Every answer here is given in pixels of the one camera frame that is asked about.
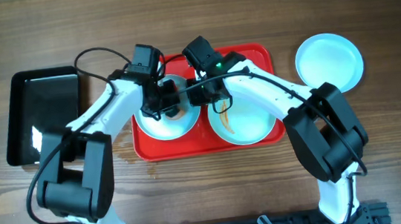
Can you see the white plate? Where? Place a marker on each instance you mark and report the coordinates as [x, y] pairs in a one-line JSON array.
[[240, 123], [331, 58], [166, 129]]

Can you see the black rectangular water tub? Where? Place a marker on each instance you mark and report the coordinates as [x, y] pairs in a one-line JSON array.
[[39, 100]]

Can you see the red plastic tray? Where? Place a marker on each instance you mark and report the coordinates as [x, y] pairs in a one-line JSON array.
[[202, 139]]

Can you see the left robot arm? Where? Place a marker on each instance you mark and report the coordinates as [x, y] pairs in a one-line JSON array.
[[75, 180]]

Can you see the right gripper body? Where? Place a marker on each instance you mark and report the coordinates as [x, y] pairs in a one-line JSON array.
[[199, 96]]

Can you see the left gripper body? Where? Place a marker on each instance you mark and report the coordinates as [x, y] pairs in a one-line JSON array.
[[168, 98]]

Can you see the green and yellow sponge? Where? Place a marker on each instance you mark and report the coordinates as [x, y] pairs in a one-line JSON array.
[[175, 113]]

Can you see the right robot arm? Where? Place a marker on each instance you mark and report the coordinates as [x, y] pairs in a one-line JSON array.
[[326, 135]]

